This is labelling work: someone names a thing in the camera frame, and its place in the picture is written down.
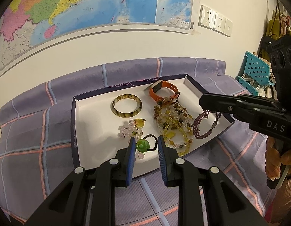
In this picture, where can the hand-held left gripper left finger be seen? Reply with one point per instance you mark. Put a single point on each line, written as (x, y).
(130, 162)

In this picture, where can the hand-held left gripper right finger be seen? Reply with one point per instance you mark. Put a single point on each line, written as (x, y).
(163, 162)

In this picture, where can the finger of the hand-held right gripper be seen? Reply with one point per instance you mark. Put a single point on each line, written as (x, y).
(218, 103)
(260, 98)

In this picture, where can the yellow leaf pendant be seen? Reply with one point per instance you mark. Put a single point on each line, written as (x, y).
(138, 123)

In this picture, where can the navy cardboard box lid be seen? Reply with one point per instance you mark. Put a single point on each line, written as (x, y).
(96, 127)

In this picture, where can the tortoiseshell bangle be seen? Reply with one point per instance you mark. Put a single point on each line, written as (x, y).
(116, 110)

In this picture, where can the orange smart band watch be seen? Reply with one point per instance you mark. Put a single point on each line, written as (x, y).
(153, 93)

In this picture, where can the person's right forearm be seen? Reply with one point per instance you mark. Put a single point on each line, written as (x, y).
(284, 200)

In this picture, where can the person's right hand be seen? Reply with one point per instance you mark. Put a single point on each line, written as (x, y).
(273, 162)

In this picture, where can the teal plastic basket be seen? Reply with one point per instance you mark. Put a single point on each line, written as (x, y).
(256, 68)

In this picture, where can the yellow hanging bag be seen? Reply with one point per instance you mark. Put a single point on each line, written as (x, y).
(273, 26)

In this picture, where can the small plush toy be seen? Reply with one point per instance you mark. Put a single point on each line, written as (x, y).
(284, 23)

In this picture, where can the purple plaid blanket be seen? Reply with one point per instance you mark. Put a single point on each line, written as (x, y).
(30, 127)

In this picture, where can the white wall switch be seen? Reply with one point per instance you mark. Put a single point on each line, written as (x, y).
(228, 27)

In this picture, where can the white wall socket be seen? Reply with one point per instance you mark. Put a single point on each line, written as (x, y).
(207, 16)
(220, 23)

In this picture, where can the colourful wall map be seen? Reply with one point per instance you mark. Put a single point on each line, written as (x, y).
(65, 4)

